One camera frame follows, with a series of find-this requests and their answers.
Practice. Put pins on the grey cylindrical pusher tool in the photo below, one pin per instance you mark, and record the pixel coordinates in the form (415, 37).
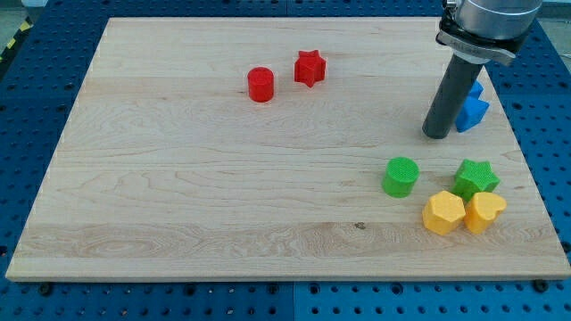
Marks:
(452, 92)

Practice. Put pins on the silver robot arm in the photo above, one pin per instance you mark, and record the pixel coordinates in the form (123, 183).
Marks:
(477, 32)

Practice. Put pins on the yellow heart block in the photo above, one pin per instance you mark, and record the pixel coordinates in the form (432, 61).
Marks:
(482, 210)

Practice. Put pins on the blue block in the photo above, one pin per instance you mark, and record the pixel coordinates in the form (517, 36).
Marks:
(473, 109)

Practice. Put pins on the green star block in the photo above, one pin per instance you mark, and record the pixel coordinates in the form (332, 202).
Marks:
(474, 177)

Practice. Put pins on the green cylinder block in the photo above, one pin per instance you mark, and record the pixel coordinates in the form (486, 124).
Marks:
(401, 174)

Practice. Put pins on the yellow hexagon block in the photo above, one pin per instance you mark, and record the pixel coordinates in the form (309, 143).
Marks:
(443, 212)

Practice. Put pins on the red star block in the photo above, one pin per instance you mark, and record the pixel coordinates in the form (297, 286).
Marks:
(309, 68)

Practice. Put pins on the red cylinder block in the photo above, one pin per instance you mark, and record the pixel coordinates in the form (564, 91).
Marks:
(260, 84)

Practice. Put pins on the wooden board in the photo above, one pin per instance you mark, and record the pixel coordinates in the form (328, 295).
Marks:
(167, 171)

